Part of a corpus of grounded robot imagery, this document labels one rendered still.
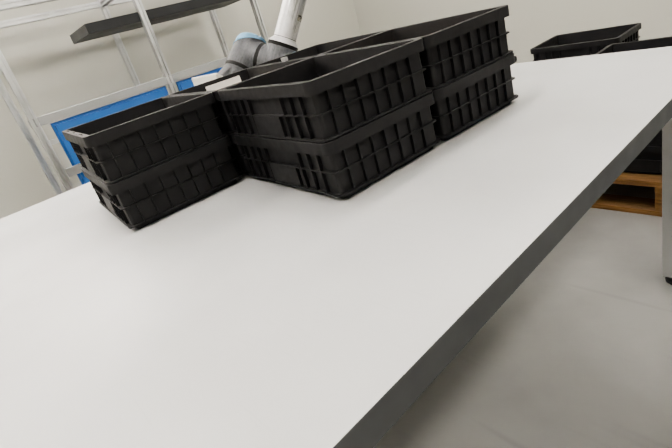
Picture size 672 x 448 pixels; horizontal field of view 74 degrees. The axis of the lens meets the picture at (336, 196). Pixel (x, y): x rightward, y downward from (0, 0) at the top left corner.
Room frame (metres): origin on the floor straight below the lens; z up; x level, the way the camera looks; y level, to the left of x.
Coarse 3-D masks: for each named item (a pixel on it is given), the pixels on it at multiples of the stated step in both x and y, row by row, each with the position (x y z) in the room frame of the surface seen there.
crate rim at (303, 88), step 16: (368, 48) 1.05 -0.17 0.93; (400, 48) 0.88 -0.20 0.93; (416, 48) 0.91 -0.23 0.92; (352, 64) 0.83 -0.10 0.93; (368, 64) 0.84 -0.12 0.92; (384, 64) 0.86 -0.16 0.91; (320, 80) 0.78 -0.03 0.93; (336, 80) 0.80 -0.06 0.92; (224, 96) 1.07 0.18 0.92; (240, 96) 0.99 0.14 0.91; (256, 96) 0.93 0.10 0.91; (272, 96) 0.88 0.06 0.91; (288, 96) 0.83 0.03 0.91; (304, 96) 0.78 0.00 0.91
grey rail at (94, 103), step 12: (216, 60) 3.39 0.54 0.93; (180, 72) 3.22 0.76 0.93; (192, 72) 3.27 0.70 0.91; (144, 84) 3.07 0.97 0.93; (156, 84) 3.11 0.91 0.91; (108, 96) 2.93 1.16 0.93; (120, 96) 2.97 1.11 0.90; (72, 108) 2.81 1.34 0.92; (84, 108) 2.84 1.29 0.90; (48, 120) 2.72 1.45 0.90
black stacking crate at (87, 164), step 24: (120, 120) 1.35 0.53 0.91; (168, 120) 1.04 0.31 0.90; (192, 120) 1.08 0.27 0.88; (216, 120) 1.11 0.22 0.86; (72, 144) 1.22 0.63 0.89; (120, 144) 0.99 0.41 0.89; (144, 144) 1.01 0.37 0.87; (168, 144) 1.04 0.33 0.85; (192, 144) 1.06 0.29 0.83; (96, 168) 1.02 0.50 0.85; (120, 168) 0.97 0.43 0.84; (144, 168) 0.99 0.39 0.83
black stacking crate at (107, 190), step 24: (216, 144) 1.08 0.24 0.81; (168, 168) 1.01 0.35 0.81; (192, 168) 1.05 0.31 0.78; (216, 168) 1.07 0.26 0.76; (96, 192) 1.25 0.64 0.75; (120, 192) 0.95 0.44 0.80; (144, 192) 0.99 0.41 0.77; (168, 192) 1.01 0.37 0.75; (192, 192) 1.04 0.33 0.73; (120, 216) 1.02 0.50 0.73; (144, 216) 0.98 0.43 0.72
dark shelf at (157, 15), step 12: (192, 0) 3.40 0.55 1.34; (204, 0) 3.45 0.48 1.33; (216, 0) 3.50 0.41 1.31; (228, 0) 3.56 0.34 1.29; (156, 12) 3.24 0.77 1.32; (168, 12) 3.29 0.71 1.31; (180, 12) 3.36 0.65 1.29; (192, 12) 3.65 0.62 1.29; (84, 24) 2.99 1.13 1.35; (96, 24) 3.02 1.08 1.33; (108, 24) 3.06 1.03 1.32; (120, 24) 3.10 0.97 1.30; (132, 24) 3.20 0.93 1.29; (72, 36) 3.30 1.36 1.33; (84, 36) 3.08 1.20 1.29; (96, 36) 3.28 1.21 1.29
